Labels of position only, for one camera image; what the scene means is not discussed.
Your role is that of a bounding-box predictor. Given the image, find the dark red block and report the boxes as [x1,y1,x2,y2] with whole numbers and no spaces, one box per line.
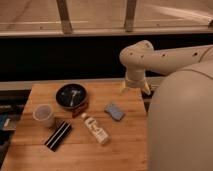
[72,102,88,118]

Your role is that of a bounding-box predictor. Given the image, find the translucent plastic cup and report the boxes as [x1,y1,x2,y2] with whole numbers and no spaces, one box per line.
[33,104,55,128]

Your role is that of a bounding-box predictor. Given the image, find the blue sponge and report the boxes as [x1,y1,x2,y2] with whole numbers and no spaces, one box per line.
[105,103,124,121]

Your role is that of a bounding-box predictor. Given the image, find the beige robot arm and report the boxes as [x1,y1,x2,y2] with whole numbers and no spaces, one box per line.
[119,40,213,171]

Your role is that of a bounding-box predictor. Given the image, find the white plastic bottle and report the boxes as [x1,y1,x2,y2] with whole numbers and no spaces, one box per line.
[81,113,109,145]

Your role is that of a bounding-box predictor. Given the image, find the black bowl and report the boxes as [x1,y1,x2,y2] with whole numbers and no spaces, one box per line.
[56,84,87,109]

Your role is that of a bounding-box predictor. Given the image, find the metal utensil in bowl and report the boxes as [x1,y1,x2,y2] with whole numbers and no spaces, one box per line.
[70,90,79,107]

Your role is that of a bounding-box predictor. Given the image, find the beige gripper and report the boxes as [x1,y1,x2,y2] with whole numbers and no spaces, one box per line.
[120,82,151,95]

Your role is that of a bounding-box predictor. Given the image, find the black striped box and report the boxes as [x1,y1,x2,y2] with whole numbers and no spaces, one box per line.
[44,121,72,151]

